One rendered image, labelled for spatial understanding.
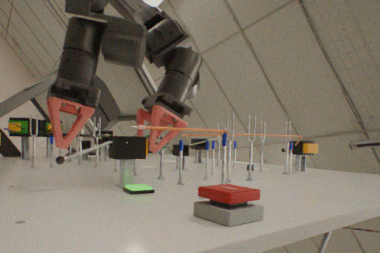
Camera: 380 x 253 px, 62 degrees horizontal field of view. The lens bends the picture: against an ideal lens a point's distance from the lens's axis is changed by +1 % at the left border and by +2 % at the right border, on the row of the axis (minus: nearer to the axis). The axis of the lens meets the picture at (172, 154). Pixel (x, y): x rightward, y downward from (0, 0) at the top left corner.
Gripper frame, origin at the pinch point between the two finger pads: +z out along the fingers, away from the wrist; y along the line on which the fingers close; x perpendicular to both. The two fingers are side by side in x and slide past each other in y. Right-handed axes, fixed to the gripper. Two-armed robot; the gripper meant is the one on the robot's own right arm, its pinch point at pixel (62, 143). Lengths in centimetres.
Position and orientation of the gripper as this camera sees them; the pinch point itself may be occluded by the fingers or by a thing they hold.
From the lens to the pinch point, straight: 53.6
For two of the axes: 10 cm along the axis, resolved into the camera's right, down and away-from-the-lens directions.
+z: -1.9, 9.8, -0.4
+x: -8.6, -1.9, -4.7
